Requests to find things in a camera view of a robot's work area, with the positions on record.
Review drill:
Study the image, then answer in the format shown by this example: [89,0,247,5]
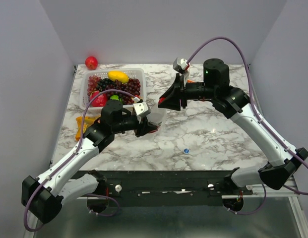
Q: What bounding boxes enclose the dark purple grapes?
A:
[100,78,141,105]

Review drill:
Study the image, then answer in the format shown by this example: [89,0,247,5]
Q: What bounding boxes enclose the white plastic basket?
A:
[79,68,146,112]

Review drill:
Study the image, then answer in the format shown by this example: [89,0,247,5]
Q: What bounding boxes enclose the bottle with red label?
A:
[147,110,167,133]

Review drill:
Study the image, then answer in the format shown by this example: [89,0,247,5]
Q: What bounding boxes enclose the black table front rail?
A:
[69,170,244,207]

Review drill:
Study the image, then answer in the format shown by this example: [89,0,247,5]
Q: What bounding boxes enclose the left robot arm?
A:
[21,100,163,226]

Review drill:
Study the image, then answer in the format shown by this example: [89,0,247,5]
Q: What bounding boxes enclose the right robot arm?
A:
[158,58,308,194]

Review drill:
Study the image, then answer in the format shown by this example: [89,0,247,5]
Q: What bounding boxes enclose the red dragon fruit toy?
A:
[90,91,108,107]

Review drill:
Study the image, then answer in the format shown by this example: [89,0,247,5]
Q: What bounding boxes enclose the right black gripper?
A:
[157,73,215,112]

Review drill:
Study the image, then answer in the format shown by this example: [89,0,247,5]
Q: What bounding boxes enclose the purple cable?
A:
[187,37,308,196]
[23,89,141,233]

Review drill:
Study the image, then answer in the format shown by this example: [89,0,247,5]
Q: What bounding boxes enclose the yellow mango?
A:
[108,71,129,84]

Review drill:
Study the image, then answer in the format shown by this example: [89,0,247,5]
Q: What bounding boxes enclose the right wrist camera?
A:
[173,58,190,85]

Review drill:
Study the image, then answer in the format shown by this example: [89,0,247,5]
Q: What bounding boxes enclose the red grapes bunch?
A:
[87,75,102,96]

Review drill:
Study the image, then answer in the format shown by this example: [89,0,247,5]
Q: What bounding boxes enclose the green toy fruit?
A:
[110,95,122,103]

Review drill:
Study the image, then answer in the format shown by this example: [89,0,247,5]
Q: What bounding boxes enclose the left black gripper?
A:
[112,115,158,137]

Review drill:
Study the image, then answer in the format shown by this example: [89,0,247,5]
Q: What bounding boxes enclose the red apple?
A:
[85,56,98,70]

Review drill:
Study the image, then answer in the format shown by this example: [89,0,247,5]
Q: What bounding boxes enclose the yellow snack bag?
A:
[75,116,99,141]

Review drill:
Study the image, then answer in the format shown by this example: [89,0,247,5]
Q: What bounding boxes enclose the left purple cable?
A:
[23,89,141,233]

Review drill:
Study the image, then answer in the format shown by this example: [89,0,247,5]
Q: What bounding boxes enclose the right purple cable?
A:
[187,37,308,196]

